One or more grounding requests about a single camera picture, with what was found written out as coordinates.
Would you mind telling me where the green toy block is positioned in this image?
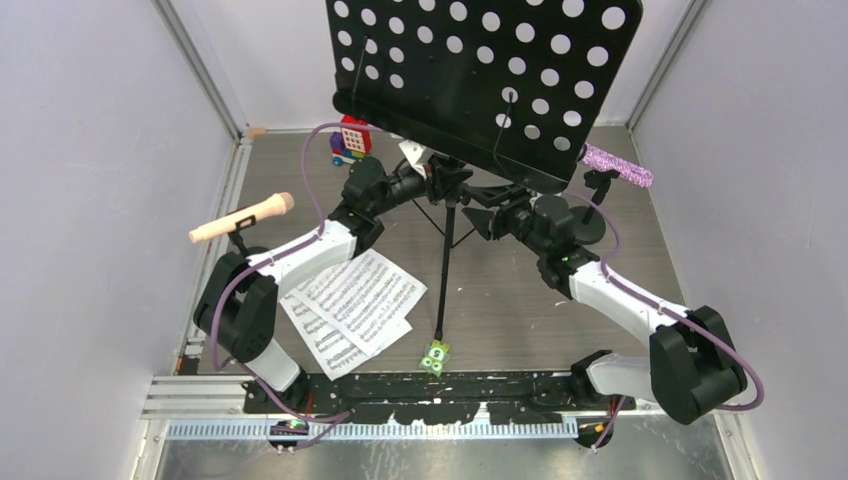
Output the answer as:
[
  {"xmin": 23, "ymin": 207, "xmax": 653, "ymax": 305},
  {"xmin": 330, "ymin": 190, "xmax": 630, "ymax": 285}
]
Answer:
[{"xmin": 418, "ymin": 339, "xmax": 451, "ymax": 378}]

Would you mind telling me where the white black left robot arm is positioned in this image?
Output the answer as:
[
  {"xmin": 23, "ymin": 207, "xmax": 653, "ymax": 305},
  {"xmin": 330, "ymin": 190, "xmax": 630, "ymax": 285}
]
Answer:
[{"xmin": 190, "ymin": 154, "xmax": 472, "ymax": 414}]

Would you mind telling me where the sheet music page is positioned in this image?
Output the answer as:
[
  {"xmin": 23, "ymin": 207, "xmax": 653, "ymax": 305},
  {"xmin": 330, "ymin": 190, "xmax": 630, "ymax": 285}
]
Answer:
[
  {"xmin": 279, "ymin": 295, "xmax": 412, "ymax": 380},
  {"xmin": 292, "ymin": 249, "xmax": 427, "ymax": 356}
]

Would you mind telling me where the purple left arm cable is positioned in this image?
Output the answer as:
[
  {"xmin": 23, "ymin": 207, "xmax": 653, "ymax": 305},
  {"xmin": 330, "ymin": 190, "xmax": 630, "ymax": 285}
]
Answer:
[{"xmin": 210, "ymin": 123, "xmax": 392, "ymax": 455}]

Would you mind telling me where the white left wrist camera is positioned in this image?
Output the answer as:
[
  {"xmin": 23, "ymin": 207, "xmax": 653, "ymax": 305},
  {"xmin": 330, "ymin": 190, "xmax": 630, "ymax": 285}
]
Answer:
[{"xmin": 398, "ymin": 140, "xmax": 432, "ymax": 179}]

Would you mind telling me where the beige microphone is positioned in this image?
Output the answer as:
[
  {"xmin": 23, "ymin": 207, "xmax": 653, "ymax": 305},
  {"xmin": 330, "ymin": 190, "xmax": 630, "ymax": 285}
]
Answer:
[{"xmin": 188, "ymin": 192, "xmax": 295, "ymax": 243}]

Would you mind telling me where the purple glitter microphone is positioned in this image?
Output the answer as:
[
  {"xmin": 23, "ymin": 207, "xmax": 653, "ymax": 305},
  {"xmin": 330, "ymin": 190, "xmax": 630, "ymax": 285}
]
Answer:
[{"xmin": 581, "ymin": 144, "xmax": 654, "ymax": 188}]

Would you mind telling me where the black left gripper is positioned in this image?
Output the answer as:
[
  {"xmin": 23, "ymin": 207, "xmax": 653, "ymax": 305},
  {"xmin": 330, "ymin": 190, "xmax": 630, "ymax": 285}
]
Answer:
[{"xmin": 371, "ymin": 156, "xmax": 473, "ymax": 219}]

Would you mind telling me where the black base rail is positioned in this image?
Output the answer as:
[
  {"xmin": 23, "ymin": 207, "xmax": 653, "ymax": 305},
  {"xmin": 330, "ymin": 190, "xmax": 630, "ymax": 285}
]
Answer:
[{"xmin": 277, "ymin": 371, "xmax": 617, "ymax": 426}]

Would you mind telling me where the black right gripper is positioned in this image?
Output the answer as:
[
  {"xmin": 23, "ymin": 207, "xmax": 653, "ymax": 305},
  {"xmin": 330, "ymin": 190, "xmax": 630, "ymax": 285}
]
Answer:
[{"xmin": 462, "ymin": 182, "xmax": 549, "ymax": 259}]

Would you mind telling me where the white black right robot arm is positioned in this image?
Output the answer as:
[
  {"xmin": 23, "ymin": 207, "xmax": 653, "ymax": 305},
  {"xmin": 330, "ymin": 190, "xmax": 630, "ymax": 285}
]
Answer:
[{"xmin": 461, "ymin": 185, "xmax": 754, "ymax": 425}]

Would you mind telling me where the colourful toy block truck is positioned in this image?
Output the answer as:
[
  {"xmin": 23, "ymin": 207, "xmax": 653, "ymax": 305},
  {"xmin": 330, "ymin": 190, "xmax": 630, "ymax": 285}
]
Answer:
[{"xmin": 329, "ymin": 115, "xmax": 372, "ymax": 166}]

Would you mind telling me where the black microphone stand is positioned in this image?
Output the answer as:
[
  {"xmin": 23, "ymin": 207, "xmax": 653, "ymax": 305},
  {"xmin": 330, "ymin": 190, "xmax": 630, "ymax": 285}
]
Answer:
[
  {"xmin": 227, "ymin": 215, "xmax": 269, "ymax": 258},
  {"xmin": 570, "ymin": 170, "xmax": 620, "ymax": 245}
]

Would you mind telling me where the black music stand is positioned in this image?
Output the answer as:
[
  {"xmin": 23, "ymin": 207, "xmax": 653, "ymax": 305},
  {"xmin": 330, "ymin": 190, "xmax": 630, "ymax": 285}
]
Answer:
[{"xmin": 323, "ymin": 0, "xmax": 645, "ymax": 343}]

